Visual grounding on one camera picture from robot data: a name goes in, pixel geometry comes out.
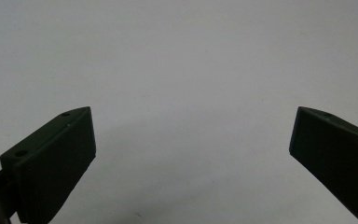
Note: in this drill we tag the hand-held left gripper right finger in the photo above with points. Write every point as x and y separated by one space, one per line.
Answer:
335 149

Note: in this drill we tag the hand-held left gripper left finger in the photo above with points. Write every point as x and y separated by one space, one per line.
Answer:
51 161

